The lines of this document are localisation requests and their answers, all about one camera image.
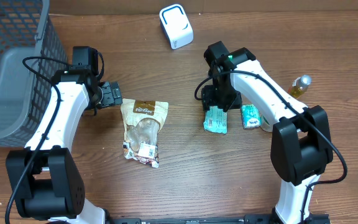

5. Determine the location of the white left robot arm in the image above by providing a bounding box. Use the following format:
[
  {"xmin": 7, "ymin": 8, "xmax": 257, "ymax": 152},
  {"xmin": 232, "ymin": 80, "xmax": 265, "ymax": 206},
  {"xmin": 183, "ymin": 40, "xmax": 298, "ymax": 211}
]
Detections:
[{"xmin": 4, "ymin": 46, "xmax": 122, "ymax": 223}]

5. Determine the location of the teal tissue pack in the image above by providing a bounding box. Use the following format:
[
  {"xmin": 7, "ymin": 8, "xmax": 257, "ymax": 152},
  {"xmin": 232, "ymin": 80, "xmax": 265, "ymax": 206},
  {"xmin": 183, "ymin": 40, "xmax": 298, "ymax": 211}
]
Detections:
[{"xmin": 241, "ymin": 104, "xmax": 262, "ymax": 129}]

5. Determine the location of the teal wipes packet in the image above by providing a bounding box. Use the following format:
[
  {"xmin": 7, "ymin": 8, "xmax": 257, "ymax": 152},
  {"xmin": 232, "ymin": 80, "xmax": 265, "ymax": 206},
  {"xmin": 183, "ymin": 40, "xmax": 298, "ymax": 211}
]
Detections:
[{"xmin": 203, "ymin": 106, "xmax": 227, "ymax": 134}]

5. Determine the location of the yellow liquid bottle grey cap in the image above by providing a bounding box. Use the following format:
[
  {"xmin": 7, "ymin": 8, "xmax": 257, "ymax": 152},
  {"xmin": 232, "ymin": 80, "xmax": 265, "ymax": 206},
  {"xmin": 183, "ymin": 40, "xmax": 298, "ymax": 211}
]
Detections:
[{"xmin": 288, "ymin": 75, "xmax": 312, "ymax": 99}]

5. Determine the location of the white barcode scanner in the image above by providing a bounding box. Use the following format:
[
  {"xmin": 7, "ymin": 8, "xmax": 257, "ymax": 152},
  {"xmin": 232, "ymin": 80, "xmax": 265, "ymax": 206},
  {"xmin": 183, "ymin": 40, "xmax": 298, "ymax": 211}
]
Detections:
[{"xmin": 159, "ymin": 4, "xmax": 194, "ymax": 50}]

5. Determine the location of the dark grey plastic basket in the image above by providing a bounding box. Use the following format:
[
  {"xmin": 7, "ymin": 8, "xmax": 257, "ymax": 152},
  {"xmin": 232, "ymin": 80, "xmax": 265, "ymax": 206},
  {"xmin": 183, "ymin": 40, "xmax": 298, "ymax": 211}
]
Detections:
[{"xmin": 0, "ymin": 0, "xmax": 67, "ymax": 147}]

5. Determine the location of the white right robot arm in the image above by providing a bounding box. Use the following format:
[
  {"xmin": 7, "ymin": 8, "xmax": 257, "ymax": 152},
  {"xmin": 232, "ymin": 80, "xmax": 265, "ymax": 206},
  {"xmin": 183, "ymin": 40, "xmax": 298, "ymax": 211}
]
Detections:
[{"xmin": 197, "ymin": 41, "xmax": 333, "ymax": 223}]

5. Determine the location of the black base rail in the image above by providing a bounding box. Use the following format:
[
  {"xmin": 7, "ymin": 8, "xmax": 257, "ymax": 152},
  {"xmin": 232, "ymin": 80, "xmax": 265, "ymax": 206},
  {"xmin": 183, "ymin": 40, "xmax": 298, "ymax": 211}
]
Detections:
[{"xmin": 104, "ymin": 213, "xmax": 331, "ymax": 224}]

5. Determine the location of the green lid Knorr jar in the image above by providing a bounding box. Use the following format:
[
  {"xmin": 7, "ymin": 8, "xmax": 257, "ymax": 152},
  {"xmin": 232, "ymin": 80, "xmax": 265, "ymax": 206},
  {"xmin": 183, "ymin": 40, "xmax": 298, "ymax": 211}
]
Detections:
[{"xmin": 260, "ymin": 114, "xmax": 273, "ymax": 133}]

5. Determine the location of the small white brown wrapper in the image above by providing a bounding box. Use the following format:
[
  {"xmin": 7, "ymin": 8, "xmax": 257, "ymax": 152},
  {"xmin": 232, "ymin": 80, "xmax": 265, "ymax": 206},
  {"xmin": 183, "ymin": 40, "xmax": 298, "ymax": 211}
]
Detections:
[{"xmin": 123, "ymin": 141, "xmax": 159, "ymax": 168}]

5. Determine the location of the brown snack pouch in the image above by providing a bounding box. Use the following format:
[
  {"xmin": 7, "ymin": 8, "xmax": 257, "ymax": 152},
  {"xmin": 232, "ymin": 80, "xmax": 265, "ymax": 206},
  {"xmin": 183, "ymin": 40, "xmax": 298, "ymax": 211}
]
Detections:
[{"xmin": 121, "ymin": 98, "xmax": 169, "ymax": 153}]

